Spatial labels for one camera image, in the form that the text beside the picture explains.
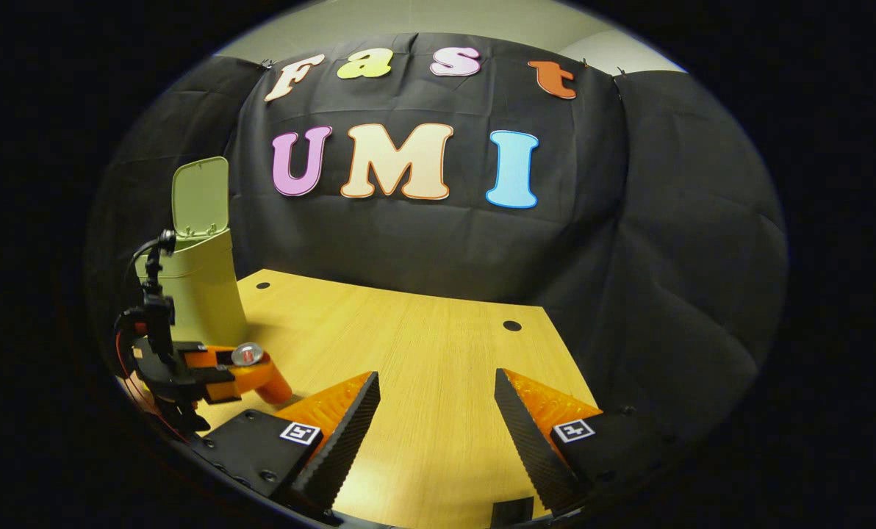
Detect black cable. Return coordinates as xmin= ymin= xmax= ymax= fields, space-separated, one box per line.
xmin=121 ymin=237 xmax=164 ymax=318

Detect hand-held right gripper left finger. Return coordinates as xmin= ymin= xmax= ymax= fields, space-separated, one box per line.
xmin=188 ymin=371 xmax=381 ymax=519

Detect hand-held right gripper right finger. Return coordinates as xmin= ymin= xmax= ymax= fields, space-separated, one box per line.
xmin=494 ymin=367 xmax=675 ymax=515

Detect black backdrop cloth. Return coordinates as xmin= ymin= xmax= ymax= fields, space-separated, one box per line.
xmin=85 ymin=33 xmax=789 ymax=471

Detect light green desktop garbage bin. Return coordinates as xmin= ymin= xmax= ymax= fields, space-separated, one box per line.
xmin=135 ymin=156 xmax=249 ymax=346

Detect red pop can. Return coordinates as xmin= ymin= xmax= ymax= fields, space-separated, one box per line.
xmin=231 ymin=342 xmax=293 ymax=406

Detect wooden desktop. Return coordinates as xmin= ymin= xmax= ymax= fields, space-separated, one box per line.
xmin=126 ymin=269 xmax=604 ymax=529

